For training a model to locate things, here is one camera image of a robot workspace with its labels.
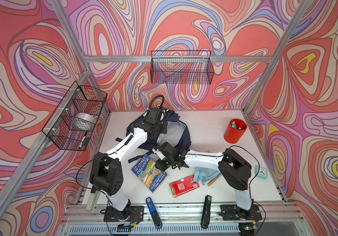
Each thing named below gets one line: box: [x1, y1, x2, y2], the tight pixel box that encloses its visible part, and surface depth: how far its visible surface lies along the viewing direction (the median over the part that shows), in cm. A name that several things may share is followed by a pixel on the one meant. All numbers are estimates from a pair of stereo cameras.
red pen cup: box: [223, 118, 248, 145], surface depth 98 cm
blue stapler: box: [145, 196, 163, 230], surface depth 73 cm
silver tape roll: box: [70, 112, 97, 132], surface depth 73 cm
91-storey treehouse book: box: [131, 153, 169, 194], surface depth 86 cm
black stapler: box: [200, 194, 212, 230], surface depth 74 cm
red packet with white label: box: [169, 174, 200, 198], surface depth 84 cm
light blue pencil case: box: [193, 167, 222, 186], surface depth 84 cm
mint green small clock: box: [254, 165, 269, 180], surface depth 86 cm
